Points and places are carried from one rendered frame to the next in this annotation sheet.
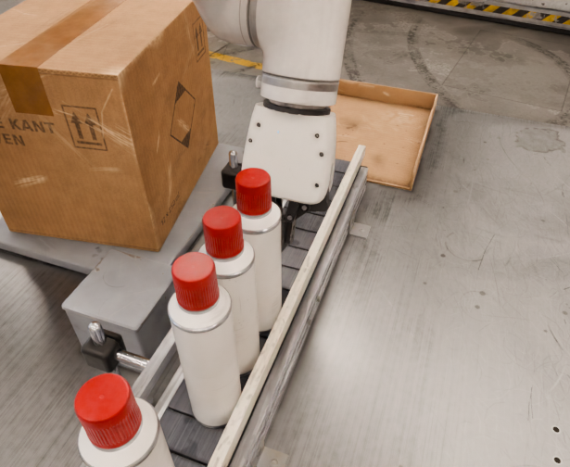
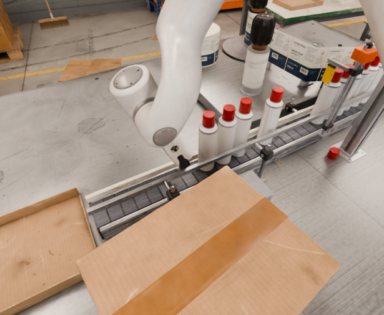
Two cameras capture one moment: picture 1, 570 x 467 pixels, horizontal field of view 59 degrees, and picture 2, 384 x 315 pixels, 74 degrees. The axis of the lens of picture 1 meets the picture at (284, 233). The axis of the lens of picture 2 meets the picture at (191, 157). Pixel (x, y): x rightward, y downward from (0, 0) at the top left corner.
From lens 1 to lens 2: 0.88 m
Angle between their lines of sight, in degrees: 84
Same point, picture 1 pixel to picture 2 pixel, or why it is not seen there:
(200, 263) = (244, 100)
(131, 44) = (200, 192)
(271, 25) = not seen: hidden behind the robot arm
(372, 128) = (20, 250)
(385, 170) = (69, 212)
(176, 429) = (250, 153)
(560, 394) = not seen: hidden behind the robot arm
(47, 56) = (255, 206)
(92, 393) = (280, 90)
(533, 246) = (89, 146)
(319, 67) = not seen: hidden behind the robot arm
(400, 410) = (188, 139)
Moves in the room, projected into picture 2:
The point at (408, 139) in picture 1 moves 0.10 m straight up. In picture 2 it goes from (24, 224) to (5, 205)
